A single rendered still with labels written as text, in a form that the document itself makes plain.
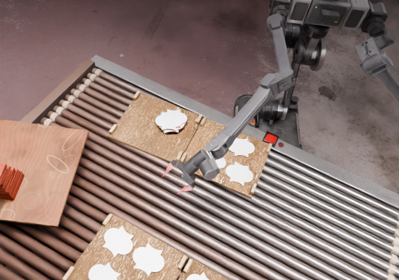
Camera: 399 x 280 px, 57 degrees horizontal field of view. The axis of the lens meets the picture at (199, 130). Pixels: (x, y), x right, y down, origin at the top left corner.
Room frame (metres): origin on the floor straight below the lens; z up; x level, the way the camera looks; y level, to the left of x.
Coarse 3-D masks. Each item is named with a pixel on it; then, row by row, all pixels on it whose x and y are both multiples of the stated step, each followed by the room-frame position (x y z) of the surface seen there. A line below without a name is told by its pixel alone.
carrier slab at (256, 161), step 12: (204, 132) 1.17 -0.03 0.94; (216, 132) 1.18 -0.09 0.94; (240, 132) 1.21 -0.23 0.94; (192, 144) 1.08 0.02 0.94; (204, 144) 1.09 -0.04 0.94; (264, 144) 1.16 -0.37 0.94; (192, 156) 1.01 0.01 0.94; (228, 156) 1.04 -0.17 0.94; (240, 156) 1.05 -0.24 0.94; (252, 156) 1.07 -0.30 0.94; (264, 156) 1.08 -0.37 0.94; (252, 168) 0.99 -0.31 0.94; (216, 180) 0.89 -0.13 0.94; (228, 180) 0.90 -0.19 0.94; (252, 180) 0.92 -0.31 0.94; (240, 192) 0.84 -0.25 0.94
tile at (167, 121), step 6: (162, 114) 1.21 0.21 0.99; (168, 114) 1.21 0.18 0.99; (174, 114) 1.22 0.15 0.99; (156, 120) 1.16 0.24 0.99; (162, 120) 1.17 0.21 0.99; (168, 120) 1.17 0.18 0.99; (174, 120) 1.18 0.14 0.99; (180, 120) 1.19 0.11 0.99; (162, 126) 1.13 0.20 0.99; (168, 126) 1.13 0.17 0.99; (174, 126) 1.14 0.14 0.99
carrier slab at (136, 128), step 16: (144, 96) 1.36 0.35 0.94; (128, 112) 1.22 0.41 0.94; (144, 112) 1.24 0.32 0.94; (160, 112) 1.26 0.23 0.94; (128, 128) 1.11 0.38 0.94; (144, 128) 1.13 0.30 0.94; (192, 128) 1.18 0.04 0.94; (128, 144) 1.01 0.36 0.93; (144, 144) 1.03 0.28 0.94; (160, 144) 1.05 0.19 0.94; (176, 144) 1.06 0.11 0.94
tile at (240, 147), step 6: (246, 138) 1.17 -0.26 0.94; (234, 144) 1.12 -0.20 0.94; (240, 144) 1.12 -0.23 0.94; (246, 144) 1.13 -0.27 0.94; (252, 144) 1.14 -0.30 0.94; (234, 150) 1.08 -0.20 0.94; (240, 150) 1.09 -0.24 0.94; (246, 150) 1.09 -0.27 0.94; (252, 150) 1.10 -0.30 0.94; (246, 156) 1.05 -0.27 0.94
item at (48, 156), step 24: (0, 120) 0.96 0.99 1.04; (0, 144) 0.83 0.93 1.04; (24, 144) 0.85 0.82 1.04; (48, 144) 0.88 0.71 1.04; (72, 144) 0.90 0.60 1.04; (24, 168) 0.73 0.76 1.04; (48, 168) 0.75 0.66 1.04; (72, 168) 0.77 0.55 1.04; (24, 192) 0.62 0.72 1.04; (48, 192) 0.63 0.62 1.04; (0, 216) 0.50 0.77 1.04; (24, 216) 0.51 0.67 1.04; (48, 216) 0.53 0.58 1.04
